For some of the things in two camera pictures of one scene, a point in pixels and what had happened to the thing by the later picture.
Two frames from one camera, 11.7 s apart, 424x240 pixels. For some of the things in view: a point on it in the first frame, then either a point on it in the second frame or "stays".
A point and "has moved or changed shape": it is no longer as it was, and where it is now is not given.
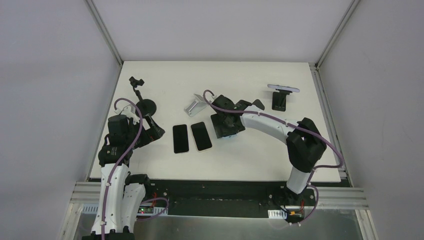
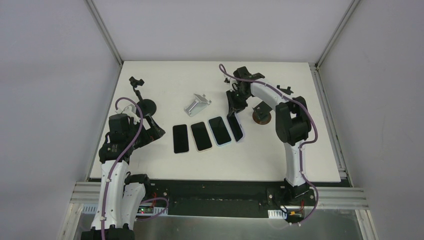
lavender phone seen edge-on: x=284 y=88 has moved or changed shape
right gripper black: x=236 y=106 to x=236 y=100
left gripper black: x=149 y=129 stays
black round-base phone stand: x=146 y=106 stays
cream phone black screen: x=201 y=136 stays
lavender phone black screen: x=180 y=138 stays
